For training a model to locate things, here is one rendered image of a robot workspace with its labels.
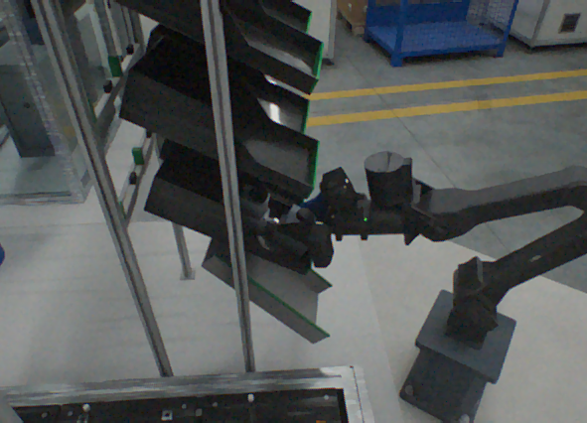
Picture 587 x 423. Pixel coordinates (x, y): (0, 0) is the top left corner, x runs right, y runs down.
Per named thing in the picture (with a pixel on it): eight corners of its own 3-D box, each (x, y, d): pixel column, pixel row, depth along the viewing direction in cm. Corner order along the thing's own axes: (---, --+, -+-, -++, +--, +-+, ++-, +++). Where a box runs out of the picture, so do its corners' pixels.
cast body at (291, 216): (307, 241, 81) (326, 215, 76) (301, 257, 77) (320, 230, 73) (266, 218, 80) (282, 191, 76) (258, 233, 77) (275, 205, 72)
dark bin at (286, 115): (305, 110, 86) (323, 77, 82) (299, 145, 76) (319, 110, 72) (166, 44, 81) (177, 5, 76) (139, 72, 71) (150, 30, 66)
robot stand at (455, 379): (488, 377, 96) (517, 320, 83) (468, 435, 87) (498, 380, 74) (422, 346, 102) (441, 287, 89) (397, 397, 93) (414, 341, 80)
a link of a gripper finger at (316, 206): (331, 213, 80) (324, 185, 77) (326, 225, 77) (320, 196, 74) (294, 215, 83) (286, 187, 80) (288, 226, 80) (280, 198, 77)
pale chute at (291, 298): (317, 293, 98) (333, 284, 96) (313, 345, 88) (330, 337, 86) (218, 216, 87) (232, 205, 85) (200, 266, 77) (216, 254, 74)
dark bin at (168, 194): (311, 224, 85) (330, 197, 80) (305, 276, 75) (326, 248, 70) (169, 164, 80) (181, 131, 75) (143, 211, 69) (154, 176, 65)
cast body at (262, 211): (263, 219, 80) (279, 192, 75) (259, 236, 76) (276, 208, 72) (220, 201, 78) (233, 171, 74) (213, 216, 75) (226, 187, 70)
